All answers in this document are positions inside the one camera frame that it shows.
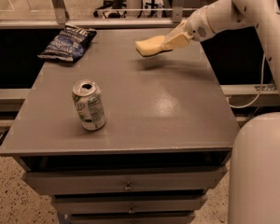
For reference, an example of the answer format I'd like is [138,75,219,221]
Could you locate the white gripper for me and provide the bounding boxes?
[162,6,216,50]

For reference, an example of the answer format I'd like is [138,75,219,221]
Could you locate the yellow sponge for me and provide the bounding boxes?
[134,35,170,57]

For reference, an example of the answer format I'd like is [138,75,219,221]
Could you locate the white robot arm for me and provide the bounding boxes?
[162,0,280,224]

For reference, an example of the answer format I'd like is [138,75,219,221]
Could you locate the white green 7up can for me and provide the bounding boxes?
[72,79,106,131]

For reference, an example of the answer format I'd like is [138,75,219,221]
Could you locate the office chair base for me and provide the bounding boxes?
[92,0,129,20]

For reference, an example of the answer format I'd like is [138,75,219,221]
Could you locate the grey drawer cabinet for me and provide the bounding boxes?
[0,27,241,224]

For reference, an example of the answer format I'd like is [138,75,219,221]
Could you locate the blue chip bag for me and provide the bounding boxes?
[38,25,97,62]

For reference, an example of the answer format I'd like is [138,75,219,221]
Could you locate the top grey drawer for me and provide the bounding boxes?
[22,166,227,195]

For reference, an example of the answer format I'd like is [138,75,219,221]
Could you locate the grey drawer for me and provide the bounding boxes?
[52,193,207,215]
[22,166,227,195]
[68,212,195,224]

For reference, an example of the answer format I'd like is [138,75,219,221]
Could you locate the middle grey drawer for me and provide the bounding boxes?
[52,193,207,215]

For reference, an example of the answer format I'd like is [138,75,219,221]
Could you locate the bottom grey drawer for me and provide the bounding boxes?
[68,212,195,224]

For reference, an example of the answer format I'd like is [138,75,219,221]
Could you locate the white cable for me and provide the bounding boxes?
[227,53,267,109]

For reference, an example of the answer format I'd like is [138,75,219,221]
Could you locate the metal railing frame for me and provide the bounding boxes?
[0,0,280,30]

